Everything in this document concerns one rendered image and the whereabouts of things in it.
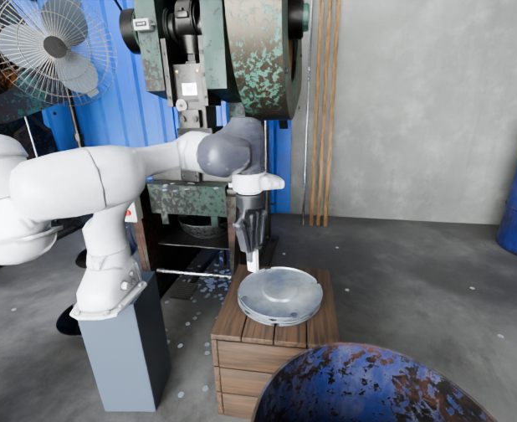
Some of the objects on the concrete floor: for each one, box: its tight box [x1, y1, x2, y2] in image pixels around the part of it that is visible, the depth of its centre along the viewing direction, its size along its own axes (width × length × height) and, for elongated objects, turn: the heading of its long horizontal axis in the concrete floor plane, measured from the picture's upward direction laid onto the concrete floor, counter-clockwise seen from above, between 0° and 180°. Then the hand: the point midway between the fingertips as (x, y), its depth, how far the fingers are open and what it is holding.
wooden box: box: [211, 265, 340, 419], centre depth 106 cm, size 40×38×35 cm
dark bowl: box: [56, 303, 83, 337], centre depth 138 cm, size 30×30×7 cm
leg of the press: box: [133, 135, 202, 300], centre depth 178 cm, size 92×12×90 cm, turn 172°
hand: (253, 259), depth 81 cm, fingers closed
